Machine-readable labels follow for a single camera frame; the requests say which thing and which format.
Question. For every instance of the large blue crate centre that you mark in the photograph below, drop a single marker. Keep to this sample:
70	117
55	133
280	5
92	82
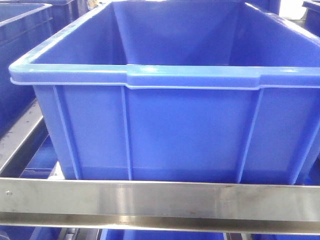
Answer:
214	91

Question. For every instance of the blue crate left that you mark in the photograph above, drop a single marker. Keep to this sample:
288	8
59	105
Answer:
24	26

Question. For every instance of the stainless steel shelf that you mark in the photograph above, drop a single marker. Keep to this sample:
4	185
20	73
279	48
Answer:
144	205

